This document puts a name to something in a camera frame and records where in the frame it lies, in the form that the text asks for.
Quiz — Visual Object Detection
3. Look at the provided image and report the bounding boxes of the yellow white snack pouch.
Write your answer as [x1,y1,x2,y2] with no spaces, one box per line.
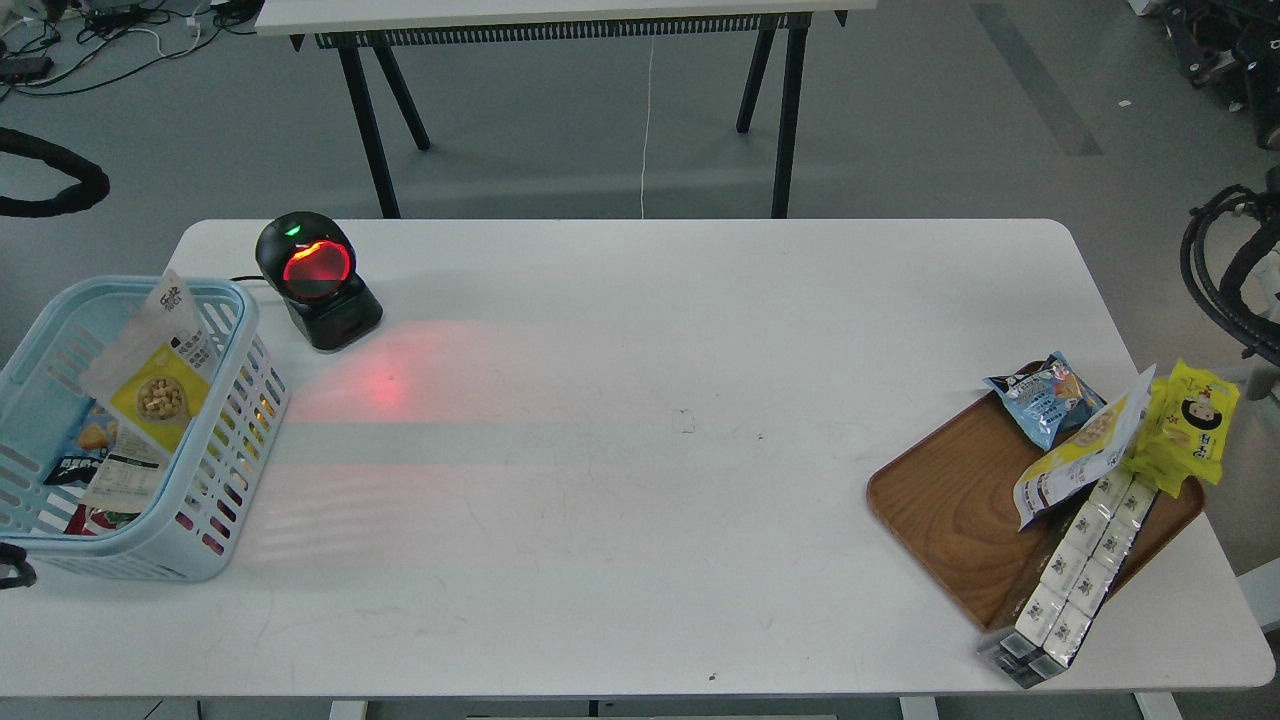
[79,269,218,455]
[1012,365,1158,530]

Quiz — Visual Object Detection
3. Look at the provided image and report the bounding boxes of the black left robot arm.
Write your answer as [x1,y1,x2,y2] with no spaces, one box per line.
[1,127,111,219]

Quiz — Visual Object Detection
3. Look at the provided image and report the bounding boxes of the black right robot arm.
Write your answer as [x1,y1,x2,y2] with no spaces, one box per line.
[1178,167,1279,366]

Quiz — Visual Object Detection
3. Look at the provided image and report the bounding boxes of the blue snack bag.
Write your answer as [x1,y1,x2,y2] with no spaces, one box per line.
[983,351,1105,451]

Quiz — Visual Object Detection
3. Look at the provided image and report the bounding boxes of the white boxed snack multipack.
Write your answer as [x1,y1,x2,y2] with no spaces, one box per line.
[977,470,1158,689]

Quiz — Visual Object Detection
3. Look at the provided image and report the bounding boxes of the white snack packet in basket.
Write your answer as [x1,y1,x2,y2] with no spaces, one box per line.
[44,402,166,515]

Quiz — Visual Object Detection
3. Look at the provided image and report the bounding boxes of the yellow snack bag cartoon face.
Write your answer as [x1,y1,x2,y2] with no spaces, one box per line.
[1123,360,1242,498]

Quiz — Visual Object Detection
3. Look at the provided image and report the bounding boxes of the light blue plastic basket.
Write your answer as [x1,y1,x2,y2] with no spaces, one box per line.
[1,275,291,588]

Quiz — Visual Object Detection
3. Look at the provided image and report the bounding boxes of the brown wooden tray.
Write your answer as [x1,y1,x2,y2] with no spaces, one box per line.
[867,388,1207,632]

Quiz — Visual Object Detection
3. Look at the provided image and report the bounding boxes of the black barcode scanner red window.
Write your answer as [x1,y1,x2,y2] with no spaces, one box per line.
[255,211,384,352]

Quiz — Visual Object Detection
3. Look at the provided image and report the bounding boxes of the background table black legs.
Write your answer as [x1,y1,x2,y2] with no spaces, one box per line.
[255,0,881,220]

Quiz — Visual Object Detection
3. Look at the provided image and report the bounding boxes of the white hanging cable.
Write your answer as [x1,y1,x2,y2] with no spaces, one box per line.
[640,38,657,220]

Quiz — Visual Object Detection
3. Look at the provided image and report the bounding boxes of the black floor cables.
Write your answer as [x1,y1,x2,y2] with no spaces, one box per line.
[0,0,266,101]

